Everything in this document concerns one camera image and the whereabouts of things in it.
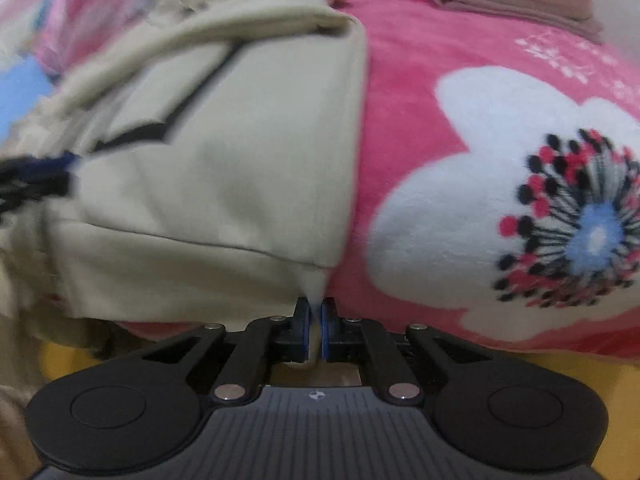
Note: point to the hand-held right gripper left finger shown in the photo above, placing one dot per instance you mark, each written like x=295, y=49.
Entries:
x=301, y=330

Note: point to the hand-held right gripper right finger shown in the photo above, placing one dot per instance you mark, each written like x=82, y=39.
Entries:
x=327, y=332

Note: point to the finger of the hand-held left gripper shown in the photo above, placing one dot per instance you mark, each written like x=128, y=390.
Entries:
x=55, y=165

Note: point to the beige zip jacket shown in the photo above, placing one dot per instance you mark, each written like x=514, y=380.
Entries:
x=225, y=160

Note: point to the blue cloth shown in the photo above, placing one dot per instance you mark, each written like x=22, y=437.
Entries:
x=20, y=90

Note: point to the pink floral duvet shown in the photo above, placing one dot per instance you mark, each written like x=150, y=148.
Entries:
x=100, y=0

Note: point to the pink flower-print blanket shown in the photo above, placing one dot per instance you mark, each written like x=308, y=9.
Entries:
x=400, y=85

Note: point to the folded cream cloth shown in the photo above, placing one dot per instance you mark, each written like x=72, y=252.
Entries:
x=500, y=0

